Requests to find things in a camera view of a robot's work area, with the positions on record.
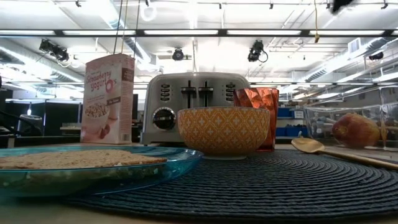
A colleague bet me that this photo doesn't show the orange patterned bowl blue inside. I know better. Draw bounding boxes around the orange patterned bowl blue inside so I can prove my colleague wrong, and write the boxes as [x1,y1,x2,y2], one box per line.
[177,106,271,161]

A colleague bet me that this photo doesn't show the copper orange faceted cup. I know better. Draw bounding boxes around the copper orange faceted cup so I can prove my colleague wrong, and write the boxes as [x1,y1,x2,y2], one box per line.
[233,87,280,152]

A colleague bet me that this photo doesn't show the pink strawberry yogurt cereal box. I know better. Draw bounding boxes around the pink strawberry yogurt cereal box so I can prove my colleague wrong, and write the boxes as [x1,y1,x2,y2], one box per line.
[80,53,136,145]

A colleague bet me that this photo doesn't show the dark blue round placemat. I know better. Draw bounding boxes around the dark blue round placemat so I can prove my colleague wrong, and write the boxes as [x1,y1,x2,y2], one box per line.
[60,149,398,219]

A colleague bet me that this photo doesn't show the gold spoon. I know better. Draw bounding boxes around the gold spoon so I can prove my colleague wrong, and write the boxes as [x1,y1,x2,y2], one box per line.
[290,136,398,171]

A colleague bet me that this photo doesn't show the teal transparent plate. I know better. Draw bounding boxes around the teal transparent plate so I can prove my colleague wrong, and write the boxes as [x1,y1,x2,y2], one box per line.
[0,145,205,199]

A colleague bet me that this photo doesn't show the brown toast slice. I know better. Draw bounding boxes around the brown toast slice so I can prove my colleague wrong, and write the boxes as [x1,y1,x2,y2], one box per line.
[0,149,169,170]

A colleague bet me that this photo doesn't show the silver four-slot toaster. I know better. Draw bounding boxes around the silver four-slot toaster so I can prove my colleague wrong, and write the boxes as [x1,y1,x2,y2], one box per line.
[140,72,251,147]

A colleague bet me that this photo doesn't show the black ceiling spotlight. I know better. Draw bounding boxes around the black ceiling spotlight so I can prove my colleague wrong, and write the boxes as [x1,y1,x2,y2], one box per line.
[39,39,70,63]
[172,47,185,62]
[247,39,269,63]

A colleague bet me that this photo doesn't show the blue storage bins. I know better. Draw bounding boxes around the blue storage bins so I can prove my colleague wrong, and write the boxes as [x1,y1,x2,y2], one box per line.
[275,107,307,138]

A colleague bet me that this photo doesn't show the black overhead beam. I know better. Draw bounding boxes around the black overhead beam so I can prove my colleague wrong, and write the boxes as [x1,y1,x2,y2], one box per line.
[0,29,398,39]

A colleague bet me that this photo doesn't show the clear plastic container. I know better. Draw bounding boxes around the clear plastic container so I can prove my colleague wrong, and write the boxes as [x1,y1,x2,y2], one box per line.
[303,85,398,152]

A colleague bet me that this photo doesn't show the red yellow fruit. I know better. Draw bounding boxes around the red yellow fruit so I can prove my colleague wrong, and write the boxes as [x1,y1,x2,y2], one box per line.
[331,112,381,149]

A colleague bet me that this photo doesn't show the black cylindrical bin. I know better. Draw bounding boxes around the black cylindrical bin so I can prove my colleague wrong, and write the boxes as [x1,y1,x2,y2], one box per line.
[17,114,43,137]

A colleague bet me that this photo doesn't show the yellow hanging cable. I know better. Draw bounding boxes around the yellow hanging cable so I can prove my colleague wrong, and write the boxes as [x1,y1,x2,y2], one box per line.
[313,0,321,44]

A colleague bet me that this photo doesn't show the black metal table frame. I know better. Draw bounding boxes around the black metal table frame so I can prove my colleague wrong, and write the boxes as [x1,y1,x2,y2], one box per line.
[0,134,82,149]

